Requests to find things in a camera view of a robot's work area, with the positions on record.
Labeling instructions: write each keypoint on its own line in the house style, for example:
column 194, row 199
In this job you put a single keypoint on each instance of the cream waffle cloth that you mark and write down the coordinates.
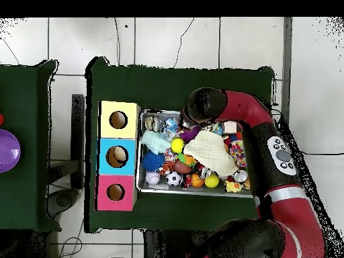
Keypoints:
column 212, row 153

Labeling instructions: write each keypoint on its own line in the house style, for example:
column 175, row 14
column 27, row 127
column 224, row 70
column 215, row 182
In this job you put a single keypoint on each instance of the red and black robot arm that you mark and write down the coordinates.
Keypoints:
column 242, row 107

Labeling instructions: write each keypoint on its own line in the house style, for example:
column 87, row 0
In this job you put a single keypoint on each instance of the wooden box with three holes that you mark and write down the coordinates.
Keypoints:
column 126, row 129

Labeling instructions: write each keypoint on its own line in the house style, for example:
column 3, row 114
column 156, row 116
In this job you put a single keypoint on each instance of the yellow smiley face ball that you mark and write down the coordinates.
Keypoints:
column 177, row 146

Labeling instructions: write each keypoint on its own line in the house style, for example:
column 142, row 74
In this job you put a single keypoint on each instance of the light blue waffle cloth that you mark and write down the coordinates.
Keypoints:
column 156, row 142

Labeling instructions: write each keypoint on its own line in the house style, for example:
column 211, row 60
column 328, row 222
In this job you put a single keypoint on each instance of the striped tiger plush toy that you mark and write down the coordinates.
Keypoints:
column 166, row 168

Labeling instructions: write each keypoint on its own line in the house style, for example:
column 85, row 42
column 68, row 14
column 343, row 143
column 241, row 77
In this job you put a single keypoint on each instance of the blue spiky rubber ball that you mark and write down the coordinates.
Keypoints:
column 153, row 161

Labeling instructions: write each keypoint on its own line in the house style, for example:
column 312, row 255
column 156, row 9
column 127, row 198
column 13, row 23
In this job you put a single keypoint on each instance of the small brown football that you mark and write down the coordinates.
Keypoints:
column 182, row 167

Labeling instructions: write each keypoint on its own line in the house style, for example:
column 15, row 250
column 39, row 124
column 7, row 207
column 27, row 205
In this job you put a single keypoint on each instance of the small soccer ball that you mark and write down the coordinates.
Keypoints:
column 174, row 179

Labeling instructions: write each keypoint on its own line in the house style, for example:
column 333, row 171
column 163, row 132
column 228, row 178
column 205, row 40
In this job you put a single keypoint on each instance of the small white baseball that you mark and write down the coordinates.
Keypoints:
column 153, row 178

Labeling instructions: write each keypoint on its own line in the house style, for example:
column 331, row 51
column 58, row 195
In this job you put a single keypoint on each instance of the small orange basketball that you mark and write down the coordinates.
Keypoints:
column 197, row 181

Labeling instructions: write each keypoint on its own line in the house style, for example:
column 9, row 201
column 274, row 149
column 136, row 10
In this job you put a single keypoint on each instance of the dark green table cloth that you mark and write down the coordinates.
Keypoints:
column 21, row 147
column 174, row 88

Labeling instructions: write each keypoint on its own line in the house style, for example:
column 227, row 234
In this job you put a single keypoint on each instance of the plain yellow ball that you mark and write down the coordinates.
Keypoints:
column 212, row 181

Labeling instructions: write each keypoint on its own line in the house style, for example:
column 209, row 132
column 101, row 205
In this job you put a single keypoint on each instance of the black upright panel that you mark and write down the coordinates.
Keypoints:
column 78, row 134

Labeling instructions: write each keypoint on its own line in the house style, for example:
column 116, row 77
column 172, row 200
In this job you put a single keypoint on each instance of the dark grey floor base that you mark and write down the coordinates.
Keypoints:
column 63, row 200

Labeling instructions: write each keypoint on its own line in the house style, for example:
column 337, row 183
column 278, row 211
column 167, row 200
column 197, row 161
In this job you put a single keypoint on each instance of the purple plastic bowl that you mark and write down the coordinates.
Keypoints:
column 8, row 150

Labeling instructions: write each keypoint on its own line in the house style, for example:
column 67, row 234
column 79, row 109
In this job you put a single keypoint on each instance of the small red ball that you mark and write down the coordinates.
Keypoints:
column 1, row 119

